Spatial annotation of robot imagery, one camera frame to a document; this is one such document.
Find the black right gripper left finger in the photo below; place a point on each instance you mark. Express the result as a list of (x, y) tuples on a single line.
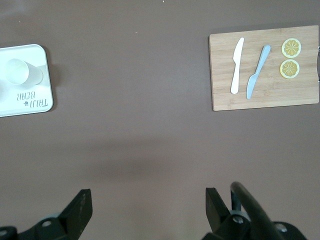
[(75, 215)]

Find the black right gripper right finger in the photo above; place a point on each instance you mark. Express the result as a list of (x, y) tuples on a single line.
[(217, 215)]

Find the white plastic cup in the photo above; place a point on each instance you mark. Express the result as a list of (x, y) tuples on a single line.
[(17, 71)]

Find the cream tray with bear print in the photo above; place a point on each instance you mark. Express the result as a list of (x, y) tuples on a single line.
[(25, 107)]

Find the bamboo cutting board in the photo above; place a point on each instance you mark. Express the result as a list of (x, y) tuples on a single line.
[(270, 92)]

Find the white plastic knife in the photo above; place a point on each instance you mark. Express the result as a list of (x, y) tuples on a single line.
[(237, 67)]

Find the grey plastic knife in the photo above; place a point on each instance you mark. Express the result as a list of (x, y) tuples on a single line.
[(257, 71)]

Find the yellow lemon slice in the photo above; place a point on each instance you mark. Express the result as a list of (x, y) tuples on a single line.
[(289, 69), (291, 48)]

